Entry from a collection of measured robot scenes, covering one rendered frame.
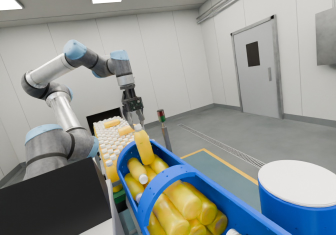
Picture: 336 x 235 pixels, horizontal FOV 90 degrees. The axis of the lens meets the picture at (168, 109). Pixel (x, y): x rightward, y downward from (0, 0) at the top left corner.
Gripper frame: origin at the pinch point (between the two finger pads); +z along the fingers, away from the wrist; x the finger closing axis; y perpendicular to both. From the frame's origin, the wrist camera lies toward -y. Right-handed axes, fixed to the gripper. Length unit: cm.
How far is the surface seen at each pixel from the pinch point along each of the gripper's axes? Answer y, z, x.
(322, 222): 57, 37, 38
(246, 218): 49, 25, 13
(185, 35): -404, -128, 326
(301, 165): 43, 31, 56
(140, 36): -421, -146, 177
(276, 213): 45, 39, 32
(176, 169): 32.4, 10.8, 1.7
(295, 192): 49, 31, 39
